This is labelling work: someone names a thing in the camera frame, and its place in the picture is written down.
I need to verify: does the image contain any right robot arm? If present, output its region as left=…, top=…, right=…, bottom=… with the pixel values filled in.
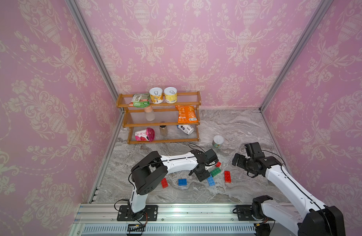
left=232, top=142, right=346, bottom=236

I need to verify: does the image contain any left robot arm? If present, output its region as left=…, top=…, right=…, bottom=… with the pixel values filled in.
left=128, top=149, right=219, bottom=214

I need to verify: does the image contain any green brick lower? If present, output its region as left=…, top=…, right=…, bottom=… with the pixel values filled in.
left=210, top=167, right=222, bottom=177

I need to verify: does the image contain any white lid green can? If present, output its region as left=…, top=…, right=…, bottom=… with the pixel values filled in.
left=212, top=135, right=224, bottom=149

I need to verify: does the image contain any light blue brick right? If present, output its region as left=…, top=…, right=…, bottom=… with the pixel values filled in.
left=207, top=176, right=215, bottom=186

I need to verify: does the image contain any red brick far right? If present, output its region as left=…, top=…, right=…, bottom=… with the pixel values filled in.
left=224, top=171, right=232, bottom=183

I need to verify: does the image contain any dark blue brick lower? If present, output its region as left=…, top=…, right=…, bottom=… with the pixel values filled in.
left=178, top=179, right=187, bottom=186

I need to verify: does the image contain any white black lying can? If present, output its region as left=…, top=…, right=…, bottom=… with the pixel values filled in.
left=177, top=124, right=195, bottom=135

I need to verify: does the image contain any red brick lower left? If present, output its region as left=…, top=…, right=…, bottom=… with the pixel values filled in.
left=161, top=178, right=169, bottom=188

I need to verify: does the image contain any orange chip bag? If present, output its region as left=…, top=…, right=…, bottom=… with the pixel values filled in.
left=176, top=105, right=199, bottom=124

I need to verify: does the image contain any small brown jar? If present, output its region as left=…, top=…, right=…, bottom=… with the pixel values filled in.
left=159, top=125, right=168, bottom=136

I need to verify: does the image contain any pink lying cup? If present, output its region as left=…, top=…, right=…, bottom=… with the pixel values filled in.
left=134, top=127, right=155, bottom=142

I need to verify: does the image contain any wooden three-tier shelf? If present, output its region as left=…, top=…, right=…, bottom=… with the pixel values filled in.
left=116, top=91, right=202, bottom=144

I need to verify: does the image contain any clear plastic bottle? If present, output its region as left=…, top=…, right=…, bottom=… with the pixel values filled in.
left=144, top=106, right=155, bottom=122

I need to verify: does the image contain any right yellow noodle cup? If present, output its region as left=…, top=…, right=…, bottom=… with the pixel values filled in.
left=164, top=87, right=178, bottom=104

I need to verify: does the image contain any yellow noodle cup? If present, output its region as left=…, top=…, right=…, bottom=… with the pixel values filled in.
left=149, top=87, right=163, bottom=104
left=164, top=87, right=178, bottom=104

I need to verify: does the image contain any left yellow noodle cup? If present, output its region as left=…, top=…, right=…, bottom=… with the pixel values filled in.
left=149, top=87, right=163, bottom=104

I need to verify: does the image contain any green white snack packet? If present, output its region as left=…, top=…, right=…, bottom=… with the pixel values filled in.
left=129, top=93, right=150, bottom=108

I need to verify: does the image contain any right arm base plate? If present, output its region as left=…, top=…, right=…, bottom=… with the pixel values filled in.
left=233, top=205, right=272, bottom=222

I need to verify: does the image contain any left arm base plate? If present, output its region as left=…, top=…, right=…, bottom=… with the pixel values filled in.
left=117, top=205, right=158, bottom=221

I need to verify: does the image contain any aluminium front rail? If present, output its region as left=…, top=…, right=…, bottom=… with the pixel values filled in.
left=69, top=201, right=293, bottom=236

